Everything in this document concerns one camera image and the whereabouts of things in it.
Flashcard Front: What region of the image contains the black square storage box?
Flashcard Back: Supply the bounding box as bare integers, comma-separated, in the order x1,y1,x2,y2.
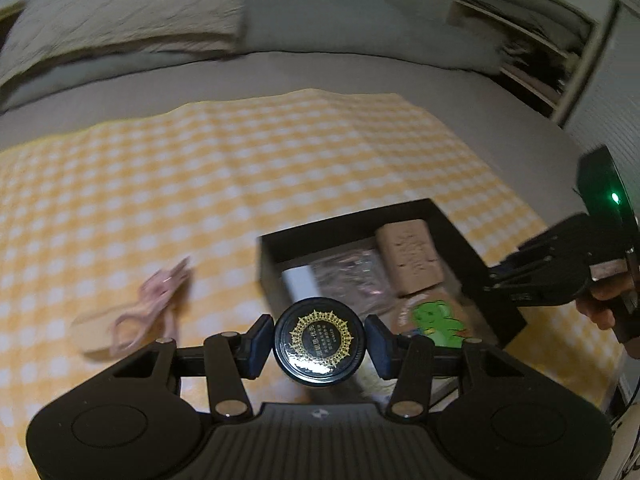
257,198,526,348

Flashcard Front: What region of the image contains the black round gold-print tin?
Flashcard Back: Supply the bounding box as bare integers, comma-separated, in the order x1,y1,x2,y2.
273,297,367,387

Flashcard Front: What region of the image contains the pink eyelash curler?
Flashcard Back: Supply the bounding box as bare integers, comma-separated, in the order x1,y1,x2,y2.
110,258,192,356

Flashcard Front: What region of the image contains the small wooden block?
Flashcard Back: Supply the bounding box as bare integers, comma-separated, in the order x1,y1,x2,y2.
68,304,166,362

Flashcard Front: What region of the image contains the person's right hand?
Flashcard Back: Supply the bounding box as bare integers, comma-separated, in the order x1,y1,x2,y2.
576,273,639,330

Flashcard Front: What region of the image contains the round cork dinosaur coaster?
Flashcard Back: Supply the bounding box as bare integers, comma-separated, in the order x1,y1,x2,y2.
390,289,472,348

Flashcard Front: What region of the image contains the carved square wooden coaster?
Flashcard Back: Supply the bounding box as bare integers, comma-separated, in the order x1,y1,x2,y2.
375,219,444,297

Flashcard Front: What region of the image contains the clear plastic case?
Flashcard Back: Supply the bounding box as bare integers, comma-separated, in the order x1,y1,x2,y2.
310,248,396,318

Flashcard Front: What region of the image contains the white charger adapter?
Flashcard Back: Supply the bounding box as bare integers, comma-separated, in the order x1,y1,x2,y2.
282,266,321,306

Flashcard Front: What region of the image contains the grey bed sheet mattress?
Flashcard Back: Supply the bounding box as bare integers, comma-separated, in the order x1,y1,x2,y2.
1,53,584,250

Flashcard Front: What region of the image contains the yellow white checkered cloth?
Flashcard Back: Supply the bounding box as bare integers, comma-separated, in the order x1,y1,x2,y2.
0,88,626,480

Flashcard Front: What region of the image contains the grey folded duvet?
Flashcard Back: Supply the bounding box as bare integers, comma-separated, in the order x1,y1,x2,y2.
1,0,502,110

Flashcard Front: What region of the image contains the beige quilted pillow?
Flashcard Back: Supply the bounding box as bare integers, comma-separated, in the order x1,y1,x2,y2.
1,0,244,84

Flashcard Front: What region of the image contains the white wall shelf unit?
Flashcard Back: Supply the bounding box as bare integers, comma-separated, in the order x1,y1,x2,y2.
448,0,616,125

